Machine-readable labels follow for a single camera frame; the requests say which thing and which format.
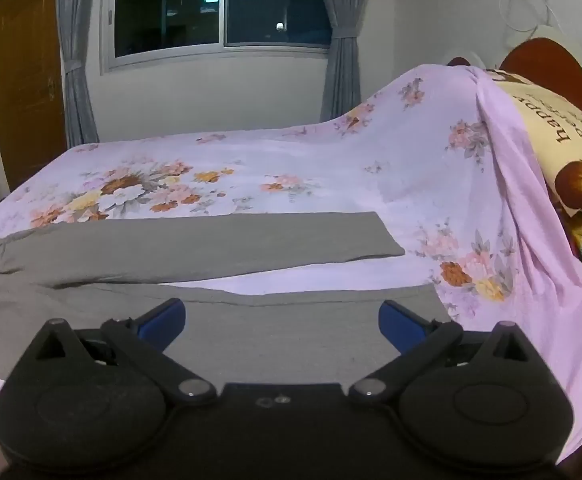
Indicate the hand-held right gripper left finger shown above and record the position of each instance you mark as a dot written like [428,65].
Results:
[163,319]

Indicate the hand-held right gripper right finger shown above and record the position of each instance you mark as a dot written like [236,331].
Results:
[401,322]

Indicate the grey pants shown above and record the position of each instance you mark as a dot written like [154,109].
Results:
[181,250]

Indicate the pink floral bed sheet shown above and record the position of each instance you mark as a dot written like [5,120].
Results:
[321,180]

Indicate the yellow printed pillow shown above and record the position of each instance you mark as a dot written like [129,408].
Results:
[566,135]

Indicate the grey curtain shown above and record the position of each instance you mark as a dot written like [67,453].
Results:
[341,50]
[73,60]

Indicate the brown wooden door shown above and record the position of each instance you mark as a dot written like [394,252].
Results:
[26,75]

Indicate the red and white headboard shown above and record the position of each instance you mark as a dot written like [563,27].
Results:
[546,62]

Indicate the glass sliding window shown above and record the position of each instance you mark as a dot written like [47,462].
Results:
[211,5]

